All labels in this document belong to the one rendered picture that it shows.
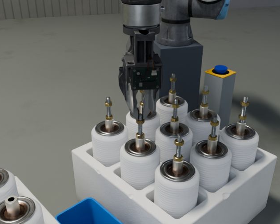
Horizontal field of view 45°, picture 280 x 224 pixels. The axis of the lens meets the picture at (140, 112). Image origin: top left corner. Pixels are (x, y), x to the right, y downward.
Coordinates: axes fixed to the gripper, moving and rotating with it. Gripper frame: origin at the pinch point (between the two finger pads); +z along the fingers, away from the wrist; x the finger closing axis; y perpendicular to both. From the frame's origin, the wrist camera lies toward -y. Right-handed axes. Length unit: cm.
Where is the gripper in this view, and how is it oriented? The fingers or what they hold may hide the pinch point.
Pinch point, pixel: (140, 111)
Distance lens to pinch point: 75.7
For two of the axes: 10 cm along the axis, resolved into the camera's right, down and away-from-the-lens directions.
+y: 1.3, 4.7, -8.8
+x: 9.9, -0.6, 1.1
